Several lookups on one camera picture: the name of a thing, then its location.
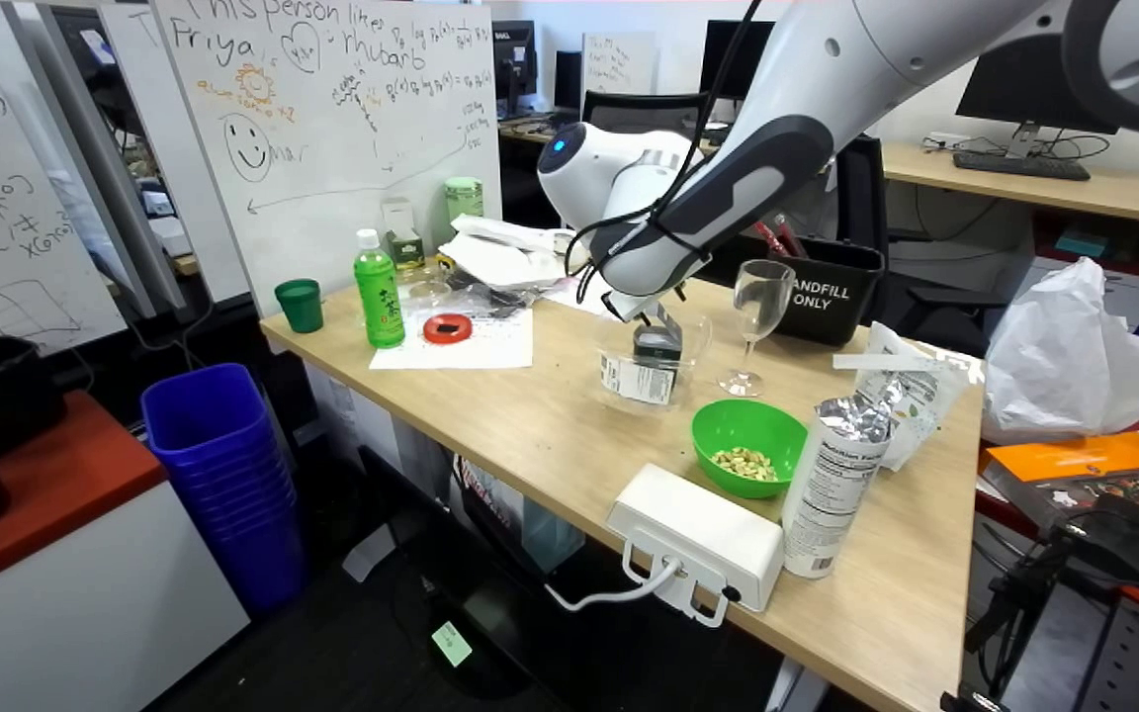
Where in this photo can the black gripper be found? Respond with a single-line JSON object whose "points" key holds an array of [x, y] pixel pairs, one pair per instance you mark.
{"points": [[642, 295]]}

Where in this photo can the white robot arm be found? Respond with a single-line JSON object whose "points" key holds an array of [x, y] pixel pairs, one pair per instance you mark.
{"points": [[858, 64]]}

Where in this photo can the white power box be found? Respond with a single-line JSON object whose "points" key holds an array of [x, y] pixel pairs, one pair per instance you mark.
{"points": [[700, 535]]}

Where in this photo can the orange picture box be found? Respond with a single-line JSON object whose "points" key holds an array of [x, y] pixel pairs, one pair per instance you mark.
{"points": [[1098, 462]]}

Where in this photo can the green plastic bowl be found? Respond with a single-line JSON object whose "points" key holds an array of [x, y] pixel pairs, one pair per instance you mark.
{"points": [[729, 428]]}

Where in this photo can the clear wine glass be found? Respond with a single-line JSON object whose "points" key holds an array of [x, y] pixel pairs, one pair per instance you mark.
{"points": [[762, 304]]}

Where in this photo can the nuts in bowl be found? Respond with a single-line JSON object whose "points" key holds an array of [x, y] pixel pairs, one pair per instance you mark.
{"points": [[743, 466]]}

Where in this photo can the white paper sheet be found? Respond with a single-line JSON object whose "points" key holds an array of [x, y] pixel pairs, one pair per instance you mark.
{"points": [[493, 352]]}

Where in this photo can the stack of white papers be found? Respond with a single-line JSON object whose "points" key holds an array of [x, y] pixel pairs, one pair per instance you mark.
{"points": [[503, 254]]}

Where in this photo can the black landfill bin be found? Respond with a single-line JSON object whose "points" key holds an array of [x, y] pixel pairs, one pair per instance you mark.
{"points": [[830, 299]]}

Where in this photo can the red tape roll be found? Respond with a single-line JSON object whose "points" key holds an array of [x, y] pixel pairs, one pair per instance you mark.
{"points": [[448, 329]]}

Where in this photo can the translucent green container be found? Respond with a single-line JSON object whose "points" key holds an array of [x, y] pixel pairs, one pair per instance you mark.
{"points": [[465, 201]]}

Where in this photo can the crumpled foil snack bag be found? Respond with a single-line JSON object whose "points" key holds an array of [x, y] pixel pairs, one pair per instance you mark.
{"points": [[921, 396]]}

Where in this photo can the green plastic bottle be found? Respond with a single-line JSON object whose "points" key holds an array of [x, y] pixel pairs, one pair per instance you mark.
{"points": [[375, 299]]}

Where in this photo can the green plastic cup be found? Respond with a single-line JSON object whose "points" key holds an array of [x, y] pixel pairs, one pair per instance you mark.
{"points": [[303, 307]]}

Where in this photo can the whiteboard with smiley drawing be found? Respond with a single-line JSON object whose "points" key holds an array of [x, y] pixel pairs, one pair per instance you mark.
{"points": [[335, 143]]}

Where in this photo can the black keyboard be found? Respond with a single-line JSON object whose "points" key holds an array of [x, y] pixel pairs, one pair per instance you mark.
{"points": [[1023, 166]]}

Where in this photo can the white plastic bag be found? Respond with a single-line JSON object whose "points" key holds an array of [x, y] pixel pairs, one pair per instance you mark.
{"points": [[1077, 358]]}

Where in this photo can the wooden office desk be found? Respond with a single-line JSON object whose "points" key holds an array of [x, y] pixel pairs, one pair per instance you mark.
{"points": [[1058, 201]]}

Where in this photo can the black computer monitor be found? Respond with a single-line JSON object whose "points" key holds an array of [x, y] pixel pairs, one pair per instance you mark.
{"points": [[1007, 90]]}

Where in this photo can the black tripod stand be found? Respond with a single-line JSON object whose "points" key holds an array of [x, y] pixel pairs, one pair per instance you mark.
{"points": [[1024, 601]]}

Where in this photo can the stack of blue bins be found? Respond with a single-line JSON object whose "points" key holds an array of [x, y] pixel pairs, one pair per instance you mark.
{"points": [[219, 462]]}

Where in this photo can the black perforated mounting board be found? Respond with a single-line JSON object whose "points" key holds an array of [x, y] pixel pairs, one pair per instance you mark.
{"points": [[1126, 667]]}

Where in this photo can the red topped white cabinet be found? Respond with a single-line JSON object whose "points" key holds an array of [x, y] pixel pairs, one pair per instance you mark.
{"points": [[58, 597]]}

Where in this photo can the whiteboard with dense writing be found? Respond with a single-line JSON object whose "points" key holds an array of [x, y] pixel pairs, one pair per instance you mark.
{"points": [[1, 201]]}

